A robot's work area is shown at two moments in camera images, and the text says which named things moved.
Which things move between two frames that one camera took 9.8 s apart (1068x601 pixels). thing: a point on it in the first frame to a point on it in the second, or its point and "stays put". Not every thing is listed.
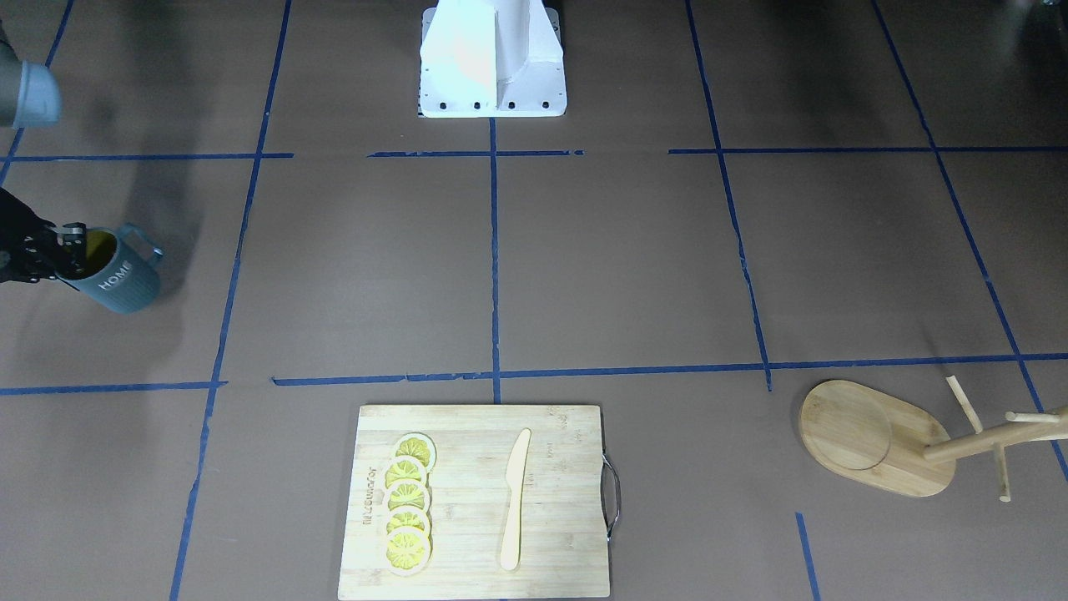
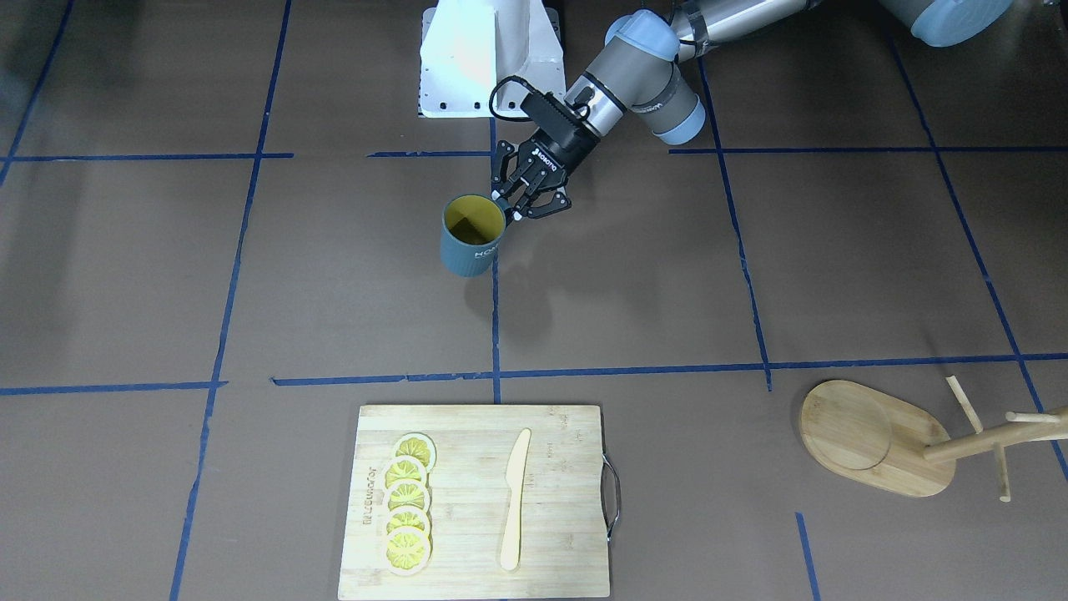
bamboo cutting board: x=568 y=511 stays put
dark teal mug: x=120 y=270 to x=471 y=224
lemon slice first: x=419 y=446 stays put
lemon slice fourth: x=406 y=517 stays put
